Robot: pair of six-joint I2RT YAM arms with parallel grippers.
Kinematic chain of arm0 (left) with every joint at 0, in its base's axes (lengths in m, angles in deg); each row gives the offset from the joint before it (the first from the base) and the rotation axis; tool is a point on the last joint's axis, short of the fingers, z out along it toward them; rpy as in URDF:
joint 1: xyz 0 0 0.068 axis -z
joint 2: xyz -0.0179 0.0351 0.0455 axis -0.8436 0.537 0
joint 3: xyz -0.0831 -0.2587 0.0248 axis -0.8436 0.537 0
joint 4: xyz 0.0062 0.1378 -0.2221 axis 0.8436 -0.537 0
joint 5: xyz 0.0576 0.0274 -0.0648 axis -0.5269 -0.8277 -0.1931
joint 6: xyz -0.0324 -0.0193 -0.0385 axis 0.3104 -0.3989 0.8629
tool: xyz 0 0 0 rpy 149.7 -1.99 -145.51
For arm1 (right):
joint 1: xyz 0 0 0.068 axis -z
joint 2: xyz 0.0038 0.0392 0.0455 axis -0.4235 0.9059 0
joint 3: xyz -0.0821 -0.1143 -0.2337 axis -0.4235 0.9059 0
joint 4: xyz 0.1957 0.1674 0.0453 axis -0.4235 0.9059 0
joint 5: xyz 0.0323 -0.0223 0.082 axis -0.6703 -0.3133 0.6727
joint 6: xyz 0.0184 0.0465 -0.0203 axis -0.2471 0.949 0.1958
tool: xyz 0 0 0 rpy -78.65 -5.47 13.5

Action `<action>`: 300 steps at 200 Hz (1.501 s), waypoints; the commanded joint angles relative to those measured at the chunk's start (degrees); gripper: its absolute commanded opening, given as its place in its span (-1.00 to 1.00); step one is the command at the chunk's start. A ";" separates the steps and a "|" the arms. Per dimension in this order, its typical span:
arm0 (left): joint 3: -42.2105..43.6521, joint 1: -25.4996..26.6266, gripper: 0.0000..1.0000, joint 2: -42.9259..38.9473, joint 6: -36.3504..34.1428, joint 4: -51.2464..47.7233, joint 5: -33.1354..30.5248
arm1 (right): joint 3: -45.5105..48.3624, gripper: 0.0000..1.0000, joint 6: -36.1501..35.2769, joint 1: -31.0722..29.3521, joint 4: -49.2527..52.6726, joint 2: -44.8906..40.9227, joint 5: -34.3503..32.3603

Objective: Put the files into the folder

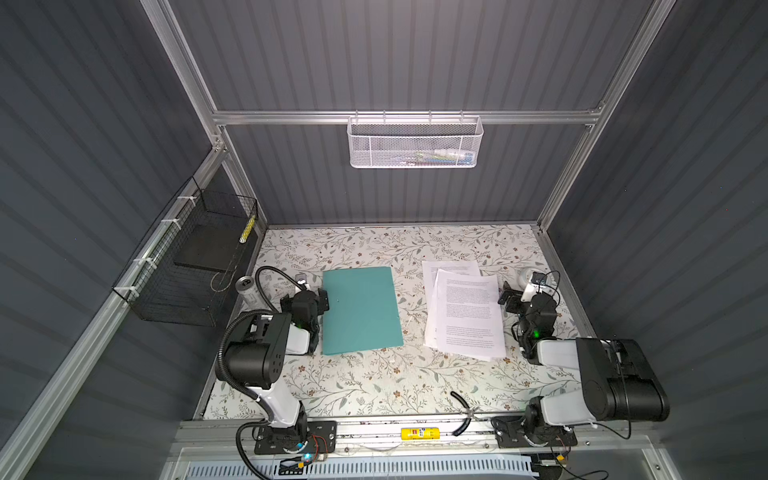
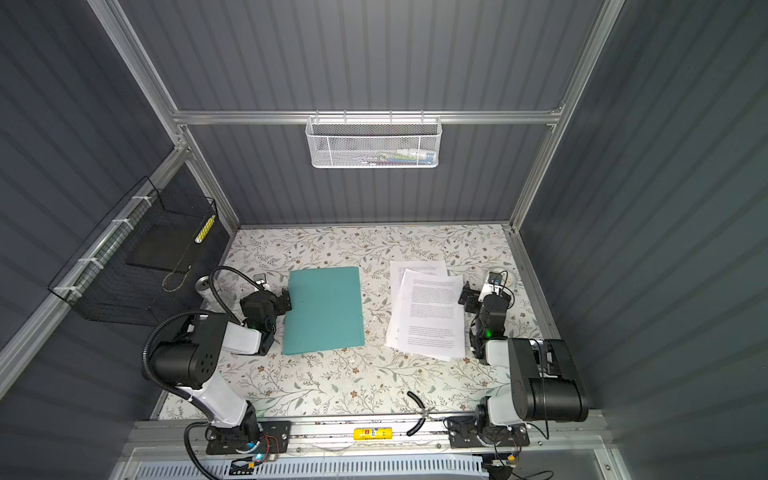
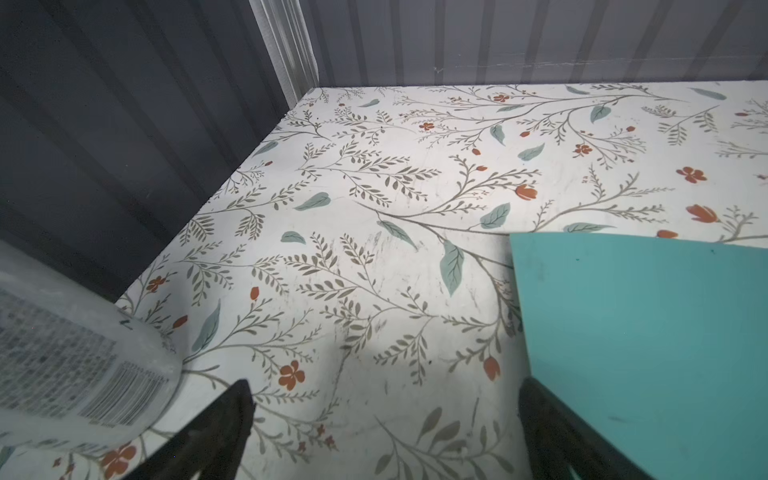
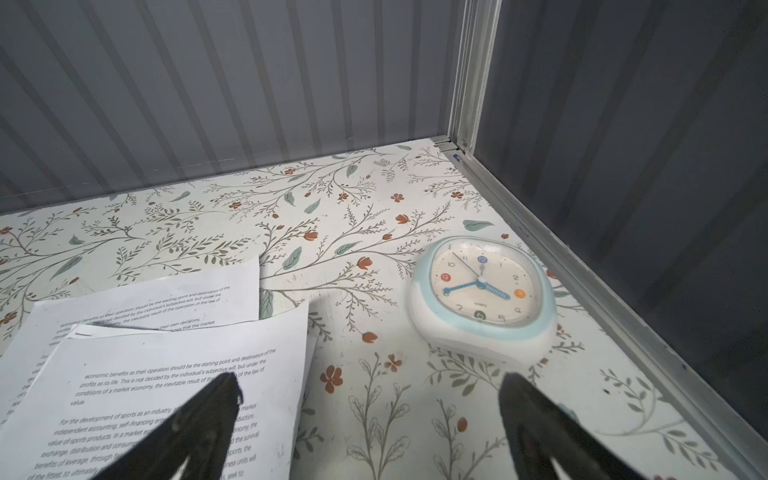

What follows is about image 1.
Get printed paper sheet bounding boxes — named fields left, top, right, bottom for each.
left=422, top=261, right=481, bottom=349
left=434, top=271, right=506, bottom=359

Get teal green file folder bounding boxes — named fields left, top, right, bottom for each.
left=322, top=267, right=404, bottom=356

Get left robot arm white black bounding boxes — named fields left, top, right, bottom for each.
left=214, top=266, right=330, bottom=431

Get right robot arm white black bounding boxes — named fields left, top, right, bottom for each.
left=498, top=283, right=671, bottom=445

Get silver drink can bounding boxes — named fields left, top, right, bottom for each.
left=235, top=275, right=261, bottom=310

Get yellow marker in black basket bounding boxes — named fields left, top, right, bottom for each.
left=239, top=215, right=256, bottom=244

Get black pad in basket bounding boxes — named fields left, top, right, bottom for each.
left=173, top=225, right=245, bottom=273

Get pens in white basket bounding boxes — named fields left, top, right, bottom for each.
left=396, top=149, right=476, bottom=168

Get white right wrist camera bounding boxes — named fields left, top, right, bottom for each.
left=521, top=275, right=547, bottom=302

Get black wire mesh basket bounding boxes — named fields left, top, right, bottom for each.
left=113, top=181, right=259, bottom=327

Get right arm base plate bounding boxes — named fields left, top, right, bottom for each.
left=491, top=415, right=578, bottom=448

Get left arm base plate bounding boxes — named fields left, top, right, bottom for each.
left=254, top=421, right=338, bottom=455

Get black cable loop on rail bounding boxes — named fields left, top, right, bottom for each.
left=449, top=391, right=474, bottom=437

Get white perforated cable tray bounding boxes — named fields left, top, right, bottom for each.
left=185, top=454, right=539, bottom=480

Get yellow label on rail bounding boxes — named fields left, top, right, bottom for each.
left=401, top=427, right=441, bottom=441

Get white wire mesh basket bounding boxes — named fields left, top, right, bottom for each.
left=346, top=115, right=484, bottom=169

